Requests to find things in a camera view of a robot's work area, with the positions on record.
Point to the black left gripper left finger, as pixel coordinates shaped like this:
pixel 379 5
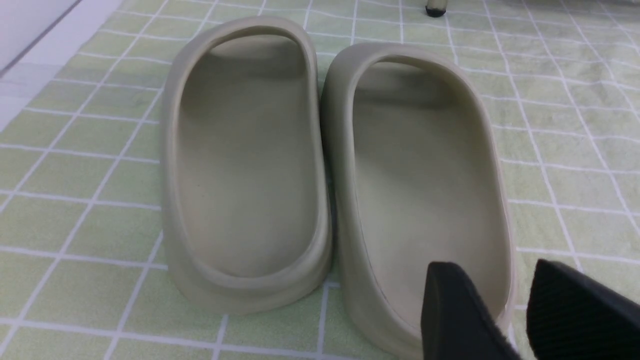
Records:
pixel 455 322

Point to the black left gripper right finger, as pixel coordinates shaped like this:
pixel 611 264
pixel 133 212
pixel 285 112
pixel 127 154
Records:
pixel 570 316

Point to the metal shoe rack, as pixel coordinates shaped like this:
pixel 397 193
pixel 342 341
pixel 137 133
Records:
pixel 436 8

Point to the tan foam slide right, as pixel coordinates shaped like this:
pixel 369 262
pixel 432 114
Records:
pixel 416 180

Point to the tan foam slide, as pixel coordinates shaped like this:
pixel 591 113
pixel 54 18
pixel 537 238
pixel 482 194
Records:
pixel 416 180
pixel 245 203

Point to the tan foam slide left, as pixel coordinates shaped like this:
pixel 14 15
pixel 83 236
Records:
pixel 245 203

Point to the green checked cloth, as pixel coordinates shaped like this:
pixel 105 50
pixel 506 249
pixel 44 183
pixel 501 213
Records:
pixel 83 272

